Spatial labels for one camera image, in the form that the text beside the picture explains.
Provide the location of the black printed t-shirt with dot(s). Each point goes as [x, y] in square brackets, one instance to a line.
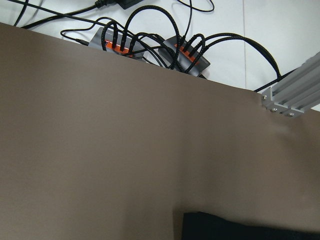
[205, 226]

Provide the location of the left grey usb hub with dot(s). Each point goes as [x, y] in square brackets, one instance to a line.
[96, 43]

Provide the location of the black power adapter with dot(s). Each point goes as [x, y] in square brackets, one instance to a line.
[125, 4]

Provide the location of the upper aluminium frame post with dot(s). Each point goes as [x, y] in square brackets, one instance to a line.
[297, 92]

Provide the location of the grey usb hub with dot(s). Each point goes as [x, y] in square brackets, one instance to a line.
[96, 43]
[184, 60]

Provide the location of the right grey usb hub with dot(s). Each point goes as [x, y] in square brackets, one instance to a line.
[184, 60]

